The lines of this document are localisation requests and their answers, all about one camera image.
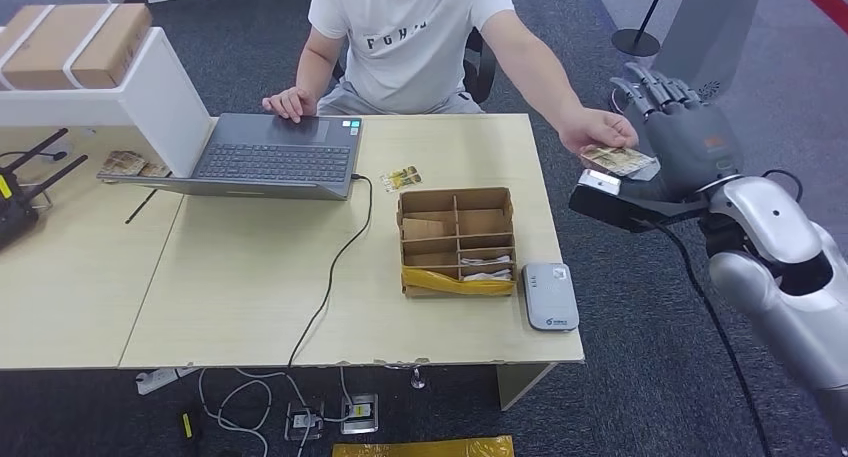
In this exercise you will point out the person's left hand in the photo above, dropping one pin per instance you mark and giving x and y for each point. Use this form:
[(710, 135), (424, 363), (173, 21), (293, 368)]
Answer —
[(593, 128)]

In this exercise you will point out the black pen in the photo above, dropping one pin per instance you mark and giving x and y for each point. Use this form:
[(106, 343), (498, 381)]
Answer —
[(140, 209)]

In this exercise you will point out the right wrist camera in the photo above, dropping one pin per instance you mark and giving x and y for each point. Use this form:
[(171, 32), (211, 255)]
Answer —
[(599, 205)]

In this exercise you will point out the person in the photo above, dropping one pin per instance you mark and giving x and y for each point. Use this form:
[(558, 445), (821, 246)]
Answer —
[(411, 63)]

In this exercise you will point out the black office chair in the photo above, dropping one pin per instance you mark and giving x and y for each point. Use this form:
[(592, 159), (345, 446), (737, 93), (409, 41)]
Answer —
[(480, 70)]

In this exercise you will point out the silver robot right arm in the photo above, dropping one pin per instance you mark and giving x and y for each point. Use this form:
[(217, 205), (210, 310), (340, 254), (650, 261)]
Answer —
[(768, 222)]

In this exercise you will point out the white power strip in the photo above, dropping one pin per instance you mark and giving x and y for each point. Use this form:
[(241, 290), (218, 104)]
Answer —
[(159, 380)]

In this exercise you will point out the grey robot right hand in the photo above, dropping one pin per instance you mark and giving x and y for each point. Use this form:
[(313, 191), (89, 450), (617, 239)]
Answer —
[(696, 142)]

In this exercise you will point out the round metal stanchion base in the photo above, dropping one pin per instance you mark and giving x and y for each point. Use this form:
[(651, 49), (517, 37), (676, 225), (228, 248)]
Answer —
[(614, 103)]

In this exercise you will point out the metal floor socket box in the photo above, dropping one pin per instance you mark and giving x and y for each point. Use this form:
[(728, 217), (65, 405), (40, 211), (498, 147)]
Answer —
[(304, 421), (360, 413)]

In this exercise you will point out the grey laptop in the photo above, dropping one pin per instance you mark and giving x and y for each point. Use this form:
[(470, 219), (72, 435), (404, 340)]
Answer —
[(272, 162)]

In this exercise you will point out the person's right forearm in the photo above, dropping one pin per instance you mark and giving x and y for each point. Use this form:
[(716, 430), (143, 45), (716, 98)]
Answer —
[(310, 70)]

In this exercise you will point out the white desk leg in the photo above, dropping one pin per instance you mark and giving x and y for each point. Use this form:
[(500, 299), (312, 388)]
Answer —
[(519, 384)]

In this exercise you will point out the black device with yellow label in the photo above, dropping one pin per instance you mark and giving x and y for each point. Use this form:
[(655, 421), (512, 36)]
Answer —
[(187, 426)]

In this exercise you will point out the white desk shelf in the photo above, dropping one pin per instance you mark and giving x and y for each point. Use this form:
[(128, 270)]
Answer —
[(162, 93)]

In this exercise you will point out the person's right hand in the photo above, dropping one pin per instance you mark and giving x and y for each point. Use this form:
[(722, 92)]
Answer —
[(291, 104)]

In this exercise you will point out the grey kiosk stand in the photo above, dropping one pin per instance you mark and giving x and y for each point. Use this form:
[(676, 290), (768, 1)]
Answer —
[(702, 36)]

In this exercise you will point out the person's left forearm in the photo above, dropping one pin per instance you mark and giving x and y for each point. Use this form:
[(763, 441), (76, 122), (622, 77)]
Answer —
[(546, 86)]

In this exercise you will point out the yellow plastic bag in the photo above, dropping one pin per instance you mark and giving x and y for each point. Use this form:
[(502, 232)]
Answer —
[(424, 448)]

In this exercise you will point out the black router with antennas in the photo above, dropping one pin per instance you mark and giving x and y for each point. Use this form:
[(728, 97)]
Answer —
[(13, 219)]

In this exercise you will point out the stack of patterned cards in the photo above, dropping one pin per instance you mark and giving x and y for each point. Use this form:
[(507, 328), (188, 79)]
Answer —
[(122, 164)]

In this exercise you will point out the grey white card reader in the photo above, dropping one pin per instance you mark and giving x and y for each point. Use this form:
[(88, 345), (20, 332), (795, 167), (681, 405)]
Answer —
[(550, 298)]

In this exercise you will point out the metal hook under desk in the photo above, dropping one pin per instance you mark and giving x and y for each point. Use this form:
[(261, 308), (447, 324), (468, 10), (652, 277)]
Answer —
[(417, 378)]

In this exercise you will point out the black stanchion post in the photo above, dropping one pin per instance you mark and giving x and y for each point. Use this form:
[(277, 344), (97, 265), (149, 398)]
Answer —
[(634, 43)]

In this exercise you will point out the cardboard divider box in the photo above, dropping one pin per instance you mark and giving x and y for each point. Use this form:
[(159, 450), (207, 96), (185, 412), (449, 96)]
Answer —
[(480, 222)]

